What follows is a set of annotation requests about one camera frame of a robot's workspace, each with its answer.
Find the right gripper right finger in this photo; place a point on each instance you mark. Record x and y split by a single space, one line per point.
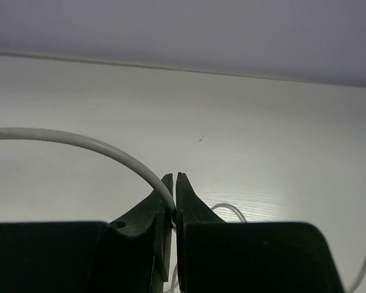
217 256

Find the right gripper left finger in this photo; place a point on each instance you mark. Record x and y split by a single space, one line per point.
134 252

